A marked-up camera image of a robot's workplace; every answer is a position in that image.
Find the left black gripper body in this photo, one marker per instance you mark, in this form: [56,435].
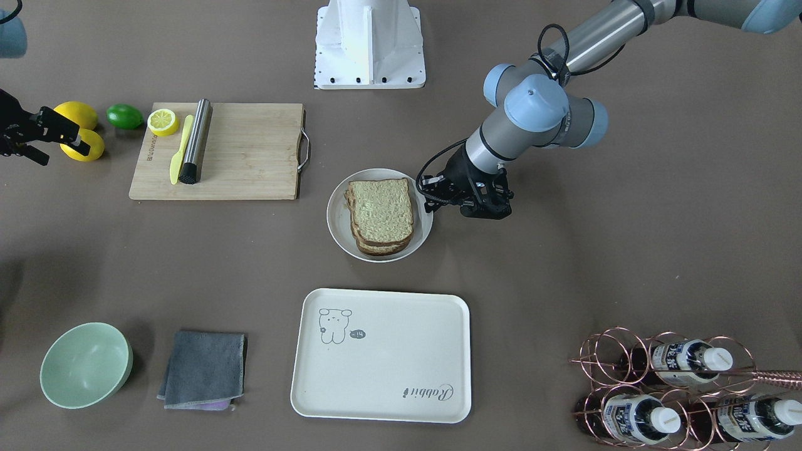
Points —
[458,172]

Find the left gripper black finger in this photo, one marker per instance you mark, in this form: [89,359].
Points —
[437,192]

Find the plain bread slice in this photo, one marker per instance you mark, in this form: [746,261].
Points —
[381,210]

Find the bread slice with egg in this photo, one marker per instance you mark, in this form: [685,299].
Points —
[379,247]

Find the white round plate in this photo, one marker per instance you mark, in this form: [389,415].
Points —
[338,216]

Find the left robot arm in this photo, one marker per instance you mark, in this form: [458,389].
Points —
[531,108]

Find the cream rabbit tray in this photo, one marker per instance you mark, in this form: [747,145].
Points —
[380,355]

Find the wooden cutting board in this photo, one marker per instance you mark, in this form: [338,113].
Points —
[252,153]

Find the yellow plastic knife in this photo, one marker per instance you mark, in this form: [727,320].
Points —
[177,159]

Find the tea bottle one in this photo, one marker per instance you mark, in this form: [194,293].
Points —
[682,364]

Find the tea bottle two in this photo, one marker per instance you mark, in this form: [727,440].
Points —
[625,416]

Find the half lemon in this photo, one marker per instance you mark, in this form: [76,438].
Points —
[163,122]

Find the grey folded cloth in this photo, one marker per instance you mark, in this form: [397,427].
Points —
[205,371]

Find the green lime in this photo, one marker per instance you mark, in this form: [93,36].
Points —
[123,116]

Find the tea bottle three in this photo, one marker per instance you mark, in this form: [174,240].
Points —
[754,418]

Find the yellow lemon near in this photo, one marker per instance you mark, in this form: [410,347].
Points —
[79,113]

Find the mint green bowl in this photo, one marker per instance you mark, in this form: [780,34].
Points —
[85,366]

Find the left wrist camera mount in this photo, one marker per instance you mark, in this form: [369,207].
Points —
[488,195]

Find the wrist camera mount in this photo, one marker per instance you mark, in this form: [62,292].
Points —
[20,127]
[488,195]

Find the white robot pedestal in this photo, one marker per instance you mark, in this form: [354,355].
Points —
[364,45]

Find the copper wire bottle rack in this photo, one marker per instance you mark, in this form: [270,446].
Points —
[600,352]

